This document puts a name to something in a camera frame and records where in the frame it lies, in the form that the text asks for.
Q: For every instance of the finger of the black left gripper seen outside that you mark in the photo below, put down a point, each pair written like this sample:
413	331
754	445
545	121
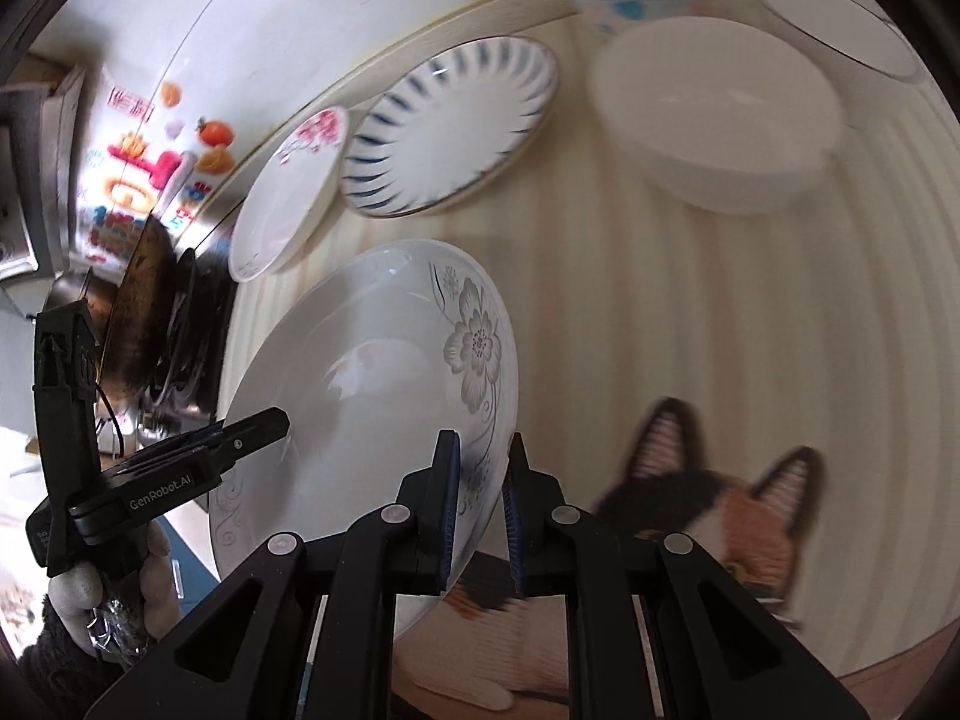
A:
220	445

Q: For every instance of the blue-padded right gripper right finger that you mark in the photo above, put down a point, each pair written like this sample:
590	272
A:
529	498

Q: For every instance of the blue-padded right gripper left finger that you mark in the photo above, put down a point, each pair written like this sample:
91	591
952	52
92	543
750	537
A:
429	533

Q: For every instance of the white plate grey flower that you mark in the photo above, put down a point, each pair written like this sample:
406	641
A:
396	345

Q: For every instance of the white plate pink flowers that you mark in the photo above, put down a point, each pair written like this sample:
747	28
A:
289	197

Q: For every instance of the white plate blue stripes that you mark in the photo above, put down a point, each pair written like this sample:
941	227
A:
448	125

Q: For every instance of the white gloved left hand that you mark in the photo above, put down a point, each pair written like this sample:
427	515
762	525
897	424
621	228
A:
119	621

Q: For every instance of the black gas stove top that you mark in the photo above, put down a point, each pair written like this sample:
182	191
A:
182	394

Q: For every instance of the black wok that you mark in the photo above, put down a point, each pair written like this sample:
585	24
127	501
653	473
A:
138	320

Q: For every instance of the striped beige counter mat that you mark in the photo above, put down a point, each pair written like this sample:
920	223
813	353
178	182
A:
831	323

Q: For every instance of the plain white bowl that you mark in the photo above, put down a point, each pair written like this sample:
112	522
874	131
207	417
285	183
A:
722	115

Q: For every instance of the white bowl dark rim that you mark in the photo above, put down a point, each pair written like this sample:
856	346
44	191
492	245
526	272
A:
855	48

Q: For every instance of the colourful wall stickers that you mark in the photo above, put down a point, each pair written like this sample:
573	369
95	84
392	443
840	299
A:
145	156

